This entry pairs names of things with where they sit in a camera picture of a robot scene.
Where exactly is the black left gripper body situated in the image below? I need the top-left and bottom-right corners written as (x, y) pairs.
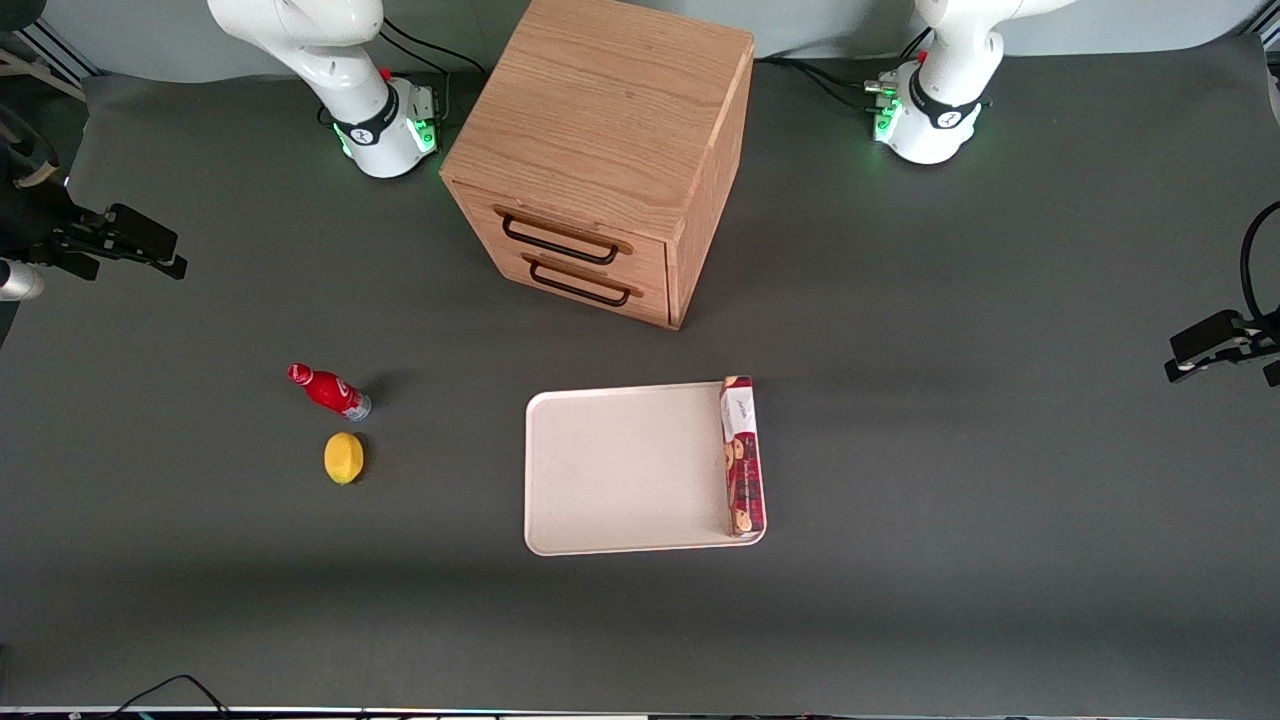
top-left (1240, 310), bottom-right (1280, 360)

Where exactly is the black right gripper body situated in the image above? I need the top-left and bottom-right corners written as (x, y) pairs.
top-left (0, 198), bottom-right (109, 265)

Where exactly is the red coke bottle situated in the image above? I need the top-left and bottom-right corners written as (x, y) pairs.
top-left (287, 363), bottom-right (373, 422)

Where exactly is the white rectangular tray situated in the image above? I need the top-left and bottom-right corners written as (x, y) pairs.
top-left (524, 380), bottom-right (768, 557)

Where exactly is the white cylindrical flange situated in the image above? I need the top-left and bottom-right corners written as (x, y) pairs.
top-left (0, 261), bottom-right (47, 302)

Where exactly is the yellow lemon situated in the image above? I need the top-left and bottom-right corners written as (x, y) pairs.
top-left (323, 432), bottom-right (366, 486)

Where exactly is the wooden drawer front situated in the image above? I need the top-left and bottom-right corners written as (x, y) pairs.
top-left (447, 182), bottom-right (670, 287)
top-left (478, 238), bottom-right (670, 328)

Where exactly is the wooden drawer cabinet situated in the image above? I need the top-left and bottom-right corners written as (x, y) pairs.
top-left (440, 0), bottom-right (756, 332)

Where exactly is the red cookie box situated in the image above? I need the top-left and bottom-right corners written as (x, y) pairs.
top-left (719, 376), bottom-right (767, 539)

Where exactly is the black looped gripper cable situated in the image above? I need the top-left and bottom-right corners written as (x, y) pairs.
top-left (1239, 200), bottom-right (1280, 323)

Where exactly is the black wrist cable bundle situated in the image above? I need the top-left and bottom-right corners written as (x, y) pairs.
top-left (0, 98), bottom-right (69, 206)

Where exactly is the aluminium frame profile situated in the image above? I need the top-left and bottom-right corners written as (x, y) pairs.
top-left (18, 18), bottom-right (102, 80)

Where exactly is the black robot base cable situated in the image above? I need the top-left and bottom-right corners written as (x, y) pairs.
top-left (378, 18), bottom-right (488, 77)
top-left (755, 55), bottom-right (886, 113)

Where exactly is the black metal drawer handle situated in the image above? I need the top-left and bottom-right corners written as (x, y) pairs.
top-left (528, 260), bottom-right (633, 308)
top-left (500, 212), bottom-right (621, 267)

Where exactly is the thin black cable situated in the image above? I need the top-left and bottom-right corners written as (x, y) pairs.
top-left (105, 674), bottom-right (237, 720)

